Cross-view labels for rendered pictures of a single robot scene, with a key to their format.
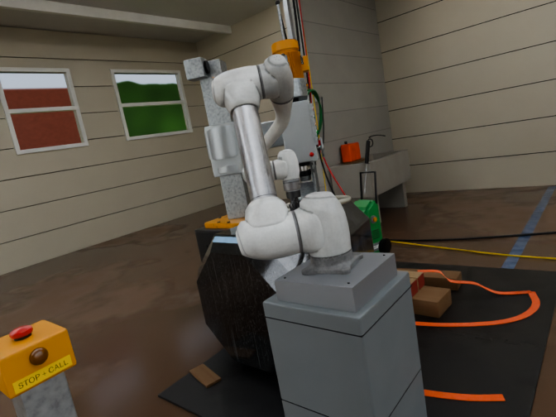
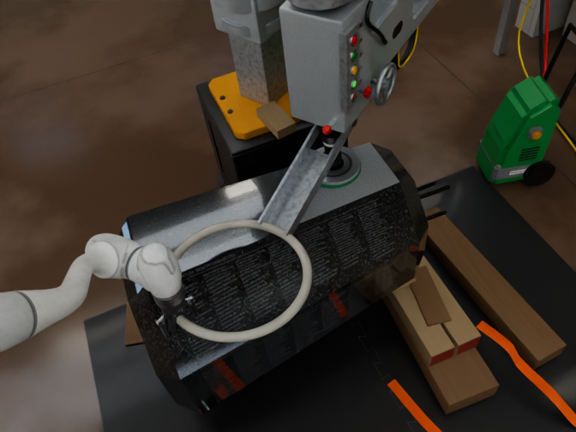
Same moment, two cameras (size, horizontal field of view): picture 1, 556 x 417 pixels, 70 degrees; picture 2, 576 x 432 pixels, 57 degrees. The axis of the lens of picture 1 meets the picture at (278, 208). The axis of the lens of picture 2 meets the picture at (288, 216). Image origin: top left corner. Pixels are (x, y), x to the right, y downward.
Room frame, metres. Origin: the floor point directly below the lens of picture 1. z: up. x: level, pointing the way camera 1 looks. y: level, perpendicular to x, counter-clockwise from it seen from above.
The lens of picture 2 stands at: (1.52, -0.87, 2.40)
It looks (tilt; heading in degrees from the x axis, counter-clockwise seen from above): 50 degrees down; 33
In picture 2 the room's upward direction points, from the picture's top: 9 degrees counter-clockwise
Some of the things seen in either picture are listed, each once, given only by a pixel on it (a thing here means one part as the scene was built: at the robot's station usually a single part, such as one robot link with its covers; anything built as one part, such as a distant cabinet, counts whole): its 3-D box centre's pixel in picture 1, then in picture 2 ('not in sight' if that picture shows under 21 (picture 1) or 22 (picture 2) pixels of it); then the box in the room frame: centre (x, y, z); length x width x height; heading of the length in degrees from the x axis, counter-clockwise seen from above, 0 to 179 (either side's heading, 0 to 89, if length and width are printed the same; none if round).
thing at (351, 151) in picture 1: (352, 150); not in sight; (5.84, -1.22, 1.00); 0.50 x 0.22 x 0.33; 139
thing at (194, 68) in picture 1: (197, 69); not in sight; (3.24, 0.42, 2.00); 0.20 x 0.18 x 0.15; 49
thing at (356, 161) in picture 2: not in sight; (333, 165); (2.89, -0.24, 0.89); 0.21 x 0.21 x 0.01
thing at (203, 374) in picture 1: (204, 375); (135, 321); (2.27, 0.63, 0.02); 0.25 x 0.10 x 0.01; 35
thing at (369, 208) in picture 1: (363, 215); (527, 111); (4.05, -0.87, 0.43); 0.35 x 0.35 x 0.87; 34
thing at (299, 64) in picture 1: (289, 66); not in sight; (3.54, -0.32, 1.95); 0.31 x 0.28 x 0.40; 84
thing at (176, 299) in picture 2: (291, 185); (168, 291); (2.04, -0.09, 1.12); 0.09 x 0.09 x 0.06
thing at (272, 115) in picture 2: not in sight; (276, 119); (3.14, 0.16, 0.81); 0.20 x 0.10 x 0.05; 57
